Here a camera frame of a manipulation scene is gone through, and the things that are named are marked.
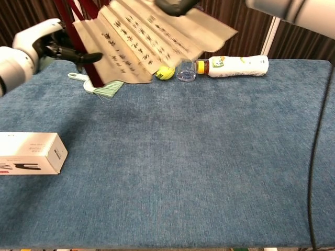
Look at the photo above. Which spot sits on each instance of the blue table cloth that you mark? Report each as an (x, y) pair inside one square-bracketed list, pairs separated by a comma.
[(157, 157)]

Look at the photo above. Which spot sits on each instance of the pale green hand brush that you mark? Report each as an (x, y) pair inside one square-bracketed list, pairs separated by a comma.
[(104, 90)]

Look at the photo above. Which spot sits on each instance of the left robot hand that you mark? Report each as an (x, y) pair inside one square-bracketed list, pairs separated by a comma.
[(31, 36)]

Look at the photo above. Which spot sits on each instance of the yellow tennis ball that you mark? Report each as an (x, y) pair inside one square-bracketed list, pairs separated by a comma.
[(165, 73)]

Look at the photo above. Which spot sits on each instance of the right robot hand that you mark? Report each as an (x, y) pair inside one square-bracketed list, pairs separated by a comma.
[(178, 6)]

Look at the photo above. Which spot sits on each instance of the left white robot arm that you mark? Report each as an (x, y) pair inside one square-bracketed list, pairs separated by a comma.
[(13, 68)]

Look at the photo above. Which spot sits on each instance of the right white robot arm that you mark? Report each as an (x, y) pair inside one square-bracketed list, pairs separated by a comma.
[(308, 13)]

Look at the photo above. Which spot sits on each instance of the red ribbed paper folding fan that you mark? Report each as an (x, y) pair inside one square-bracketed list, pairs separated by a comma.
[(146, 39)]

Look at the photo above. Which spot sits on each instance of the white cardboard box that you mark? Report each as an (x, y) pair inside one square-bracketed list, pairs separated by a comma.
[(26, 149)]

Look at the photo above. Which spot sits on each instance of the white labelled yellow cap bottle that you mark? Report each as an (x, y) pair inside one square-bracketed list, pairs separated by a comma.
[(235, 66)]

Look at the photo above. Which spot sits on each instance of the clear plastic water bottle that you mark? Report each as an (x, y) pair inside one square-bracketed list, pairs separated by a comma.
[(185, 74)]

